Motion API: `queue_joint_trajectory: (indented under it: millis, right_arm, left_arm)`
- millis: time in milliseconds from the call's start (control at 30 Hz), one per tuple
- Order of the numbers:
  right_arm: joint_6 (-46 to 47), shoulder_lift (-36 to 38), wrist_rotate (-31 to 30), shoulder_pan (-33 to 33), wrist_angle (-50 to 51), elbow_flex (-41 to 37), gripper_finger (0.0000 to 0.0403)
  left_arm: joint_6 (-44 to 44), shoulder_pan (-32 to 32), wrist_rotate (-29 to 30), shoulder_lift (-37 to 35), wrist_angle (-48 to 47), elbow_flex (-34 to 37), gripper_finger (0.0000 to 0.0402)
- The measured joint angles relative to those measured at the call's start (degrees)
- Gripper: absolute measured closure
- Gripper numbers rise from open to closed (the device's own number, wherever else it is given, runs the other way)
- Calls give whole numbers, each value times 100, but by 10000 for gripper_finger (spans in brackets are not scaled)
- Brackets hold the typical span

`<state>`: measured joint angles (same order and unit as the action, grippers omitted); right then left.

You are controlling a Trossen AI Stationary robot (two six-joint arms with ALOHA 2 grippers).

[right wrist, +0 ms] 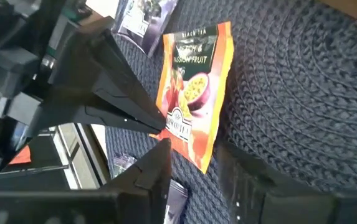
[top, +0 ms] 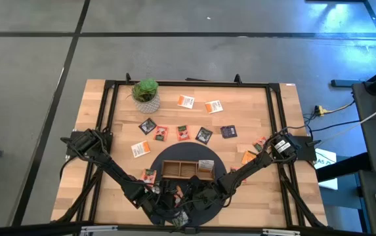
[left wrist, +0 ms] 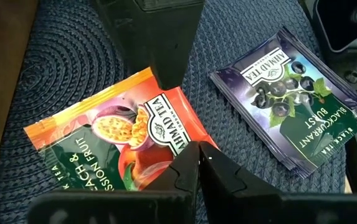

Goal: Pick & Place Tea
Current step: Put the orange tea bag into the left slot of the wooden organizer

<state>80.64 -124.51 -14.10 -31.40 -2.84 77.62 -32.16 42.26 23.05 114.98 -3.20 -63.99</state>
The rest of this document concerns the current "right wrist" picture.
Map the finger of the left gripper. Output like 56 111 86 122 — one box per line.
28 105 165 138
52 29 166 125

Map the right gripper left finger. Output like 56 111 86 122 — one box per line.
0 138 173 224

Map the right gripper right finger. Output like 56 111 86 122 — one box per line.
215 141 357 224

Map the dark purple blackcurrant tea bag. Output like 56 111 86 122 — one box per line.
112 152 138 179
164 179 189 224

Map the dark green tea packet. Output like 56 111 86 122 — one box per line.
112 0 179 58

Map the white orange Tazo tea bag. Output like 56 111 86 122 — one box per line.
7 144 32 166

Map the round dark woven placemat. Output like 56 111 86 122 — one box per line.
105 0 357 224

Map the black aluminium table frame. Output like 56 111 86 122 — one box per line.
0 123 112 191

